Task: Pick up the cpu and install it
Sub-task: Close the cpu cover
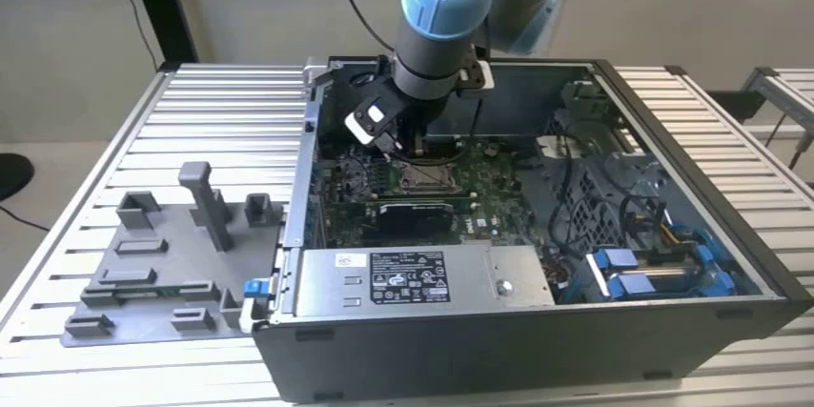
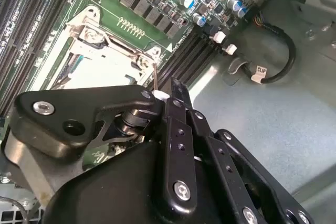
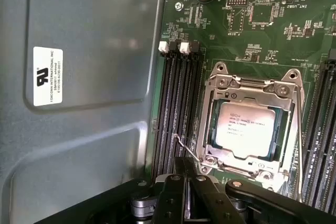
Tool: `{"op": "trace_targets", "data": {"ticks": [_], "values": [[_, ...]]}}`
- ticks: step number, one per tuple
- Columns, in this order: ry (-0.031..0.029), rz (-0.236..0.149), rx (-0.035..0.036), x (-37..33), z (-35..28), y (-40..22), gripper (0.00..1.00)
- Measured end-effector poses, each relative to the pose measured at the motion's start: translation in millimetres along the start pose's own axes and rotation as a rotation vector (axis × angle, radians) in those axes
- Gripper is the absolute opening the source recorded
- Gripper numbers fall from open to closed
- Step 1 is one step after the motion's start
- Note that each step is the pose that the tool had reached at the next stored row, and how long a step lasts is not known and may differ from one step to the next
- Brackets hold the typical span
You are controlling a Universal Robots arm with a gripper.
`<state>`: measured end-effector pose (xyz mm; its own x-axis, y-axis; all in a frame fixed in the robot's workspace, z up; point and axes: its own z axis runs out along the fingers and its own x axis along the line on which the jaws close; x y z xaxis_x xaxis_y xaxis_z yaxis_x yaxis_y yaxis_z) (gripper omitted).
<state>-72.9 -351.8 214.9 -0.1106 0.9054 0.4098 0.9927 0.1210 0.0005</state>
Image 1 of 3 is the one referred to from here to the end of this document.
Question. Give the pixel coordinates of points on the silver CPU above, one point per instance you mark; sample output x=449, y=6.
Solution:
x=425, y=178

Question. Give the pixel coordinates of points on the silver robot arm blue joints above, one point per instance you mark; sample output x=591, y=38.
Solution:
x=433, y=64

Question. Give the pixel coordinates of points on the CPU socket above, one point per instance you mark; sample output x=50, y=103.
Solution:
x=401, y=188

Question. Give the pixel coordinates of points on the round coin battery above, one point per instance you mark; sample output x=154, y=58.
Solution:
x=490, y=150

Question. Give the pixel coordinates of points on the black graphics card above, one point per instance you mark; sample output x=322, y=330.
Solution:
x=414, y=223

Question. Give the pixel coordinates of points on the green motherboard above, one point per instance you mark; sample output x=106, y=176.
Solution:
x=502, y=209

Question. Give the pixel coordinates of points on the grey metal disk bay cage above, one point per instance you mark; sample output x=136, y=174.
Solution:
x=605, y=216

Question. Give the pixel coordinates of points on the grey power supply unit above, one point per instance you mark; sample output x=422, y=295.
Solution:
x=470, y=283

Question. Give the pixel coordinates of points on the hard disk in blue carrier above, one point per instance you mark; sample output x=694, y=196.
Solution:
x=618, y=258
x=630, y=285

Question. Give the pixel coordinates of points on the blue case latch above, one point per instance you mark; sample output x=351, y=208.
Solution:
x=253, y=289

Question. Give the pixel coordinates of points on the grey parts rack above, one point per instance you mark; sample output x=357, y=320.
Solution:
x=184, y=269

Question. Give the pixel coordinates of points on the black and silver PC case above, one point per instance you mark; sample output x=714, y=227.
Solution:
x=445, y=359

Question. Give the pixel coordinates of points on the green RAM stick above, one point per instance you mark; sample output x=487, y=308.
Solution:
x=167, y=291

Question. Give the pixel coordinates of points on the metal slat side table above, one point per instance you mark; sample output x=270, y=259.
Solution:
x=785, y=85

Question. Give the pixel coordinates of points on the black round stand base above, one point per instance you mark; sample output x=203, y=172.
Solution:
x=12, y=176

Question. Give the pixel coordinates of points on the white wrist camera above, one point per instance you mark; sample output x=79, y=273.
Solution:
x=362, y=126
x=489, y=77

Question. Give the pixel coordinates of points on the black vertical post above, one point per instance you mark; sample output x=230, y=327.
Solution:
x=162, y=6

